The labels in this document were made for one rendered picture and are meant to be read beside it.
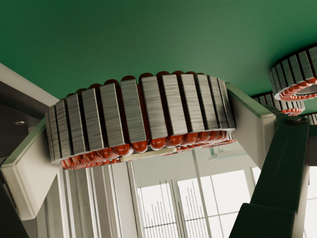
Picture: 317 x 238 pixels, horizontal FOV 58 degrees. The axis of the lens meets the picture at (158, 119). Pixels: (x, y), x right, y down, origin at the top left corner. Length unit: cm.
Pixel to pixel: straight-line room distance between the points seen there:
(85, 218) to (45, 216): 10
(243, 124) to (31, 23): 13
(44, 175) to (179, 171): 647
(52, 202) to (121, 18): 22
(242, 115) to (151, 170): 650
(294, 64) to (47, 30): 23
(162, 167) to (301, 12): 644
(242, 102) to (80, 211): 33
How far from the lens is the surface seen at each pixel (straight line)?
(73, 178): 43
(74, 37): 21
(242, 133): 16
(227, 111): 16
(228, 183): 671
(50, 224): 35
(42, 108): 34
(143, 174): 667
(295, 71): 32
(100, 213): 49
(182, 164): 663
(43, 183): 17
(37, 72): 26
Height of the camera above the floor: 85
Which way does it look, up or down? 11 degrees down
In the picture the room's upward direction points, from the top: 170 degrees clockwise
